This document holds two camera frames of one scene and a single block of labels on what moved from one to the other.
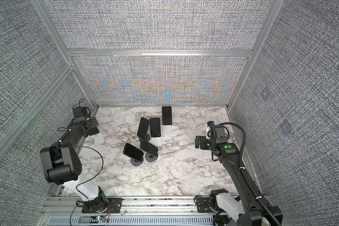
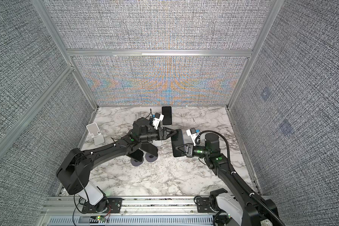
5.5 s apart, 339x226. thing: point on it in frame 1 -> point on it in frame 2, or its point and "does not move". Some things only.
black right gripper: (204, 140) -> (190, 152)
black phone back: (166, 113) does not move
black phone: (133, 152) does not move
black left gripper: (93, 121) -> (162, 135)
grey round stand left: (135, 162) does not move
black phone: (149, 148) does not move
